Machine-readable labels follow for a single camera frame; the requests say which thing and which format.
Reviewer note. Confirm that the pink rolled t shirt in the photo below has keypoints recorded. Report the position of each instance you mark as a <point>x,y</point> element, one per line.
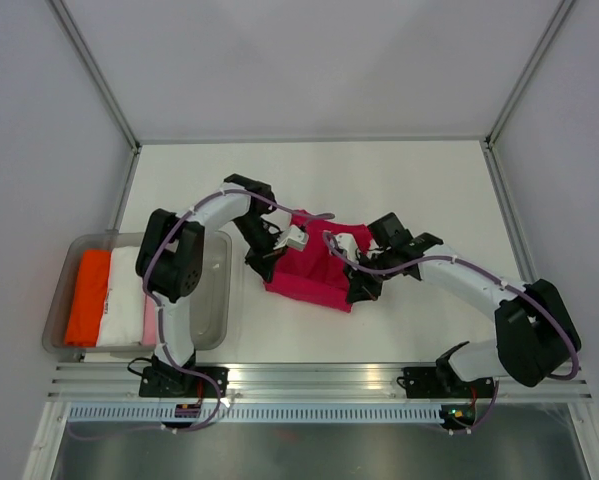
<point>149,323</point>

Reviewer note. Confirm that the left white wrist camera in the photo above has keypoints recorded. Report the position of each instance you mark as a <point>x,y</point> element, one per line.
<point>293,238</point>

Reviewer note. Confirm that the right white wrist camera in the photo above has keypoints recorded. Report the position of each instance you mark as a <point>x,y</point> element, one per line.
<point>347,245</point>

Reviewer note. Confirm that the magenta t shirt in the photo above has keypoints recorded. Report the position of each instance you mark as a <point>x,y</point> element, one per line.
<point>314,275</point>

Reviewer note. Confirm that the right aluminium frame post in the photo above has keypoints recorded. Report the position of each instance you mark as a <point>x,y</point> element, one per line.
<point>548,37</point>

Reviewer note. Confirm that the aluminium frame post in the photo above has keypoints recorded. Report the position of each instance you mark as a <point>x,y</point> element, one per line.
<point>548,37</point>
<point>78,43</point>

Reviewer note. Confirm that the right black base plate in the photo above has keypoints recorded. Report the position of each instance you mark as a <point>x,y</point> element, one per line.
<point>427,382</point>

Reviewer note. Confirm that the aluminium mounting rail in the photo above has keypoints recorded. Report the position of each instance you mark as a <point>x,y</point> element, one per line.
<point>348,382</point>

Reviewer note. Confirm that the clear plastic bin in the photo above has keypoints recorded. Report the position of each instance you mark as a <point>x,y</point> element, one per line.
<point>206,308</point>

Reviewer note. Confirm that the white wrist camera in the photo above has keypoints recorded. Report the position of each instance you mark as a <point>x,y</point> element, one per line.
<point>347,245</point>
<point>293,238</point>

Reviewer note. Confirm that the left aluminium frame post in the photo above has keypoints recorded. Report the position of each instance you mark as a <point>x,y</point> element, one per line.
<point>78,43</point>

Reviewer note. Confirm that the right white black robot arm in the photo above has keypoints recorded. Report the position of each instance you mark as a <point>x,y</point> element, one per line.
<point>534,335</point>

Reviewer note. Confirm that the white slotted cable duct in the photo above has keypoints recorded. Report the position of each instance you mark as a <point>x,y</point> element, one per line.
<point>263,413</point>

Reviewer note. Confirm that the orange rolled t shirt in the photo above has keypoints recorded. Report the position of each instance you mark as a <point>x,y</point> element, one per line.
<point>89,297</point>

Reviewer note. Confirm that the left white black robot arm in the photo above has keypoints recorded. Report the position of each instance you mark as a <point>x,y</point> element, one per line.
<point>170,259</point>

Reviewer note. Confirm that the white rolled t shirt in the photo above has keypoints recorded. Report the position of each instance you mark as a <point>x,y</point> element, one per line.
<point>123,316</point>

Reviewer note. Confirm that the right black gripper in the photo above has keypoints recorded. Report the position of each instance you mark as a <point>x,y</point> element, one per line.
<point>360,287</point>

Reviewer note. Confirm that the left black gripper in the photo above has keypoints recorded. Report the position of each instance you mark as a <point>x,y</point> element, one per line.
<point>263,261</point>

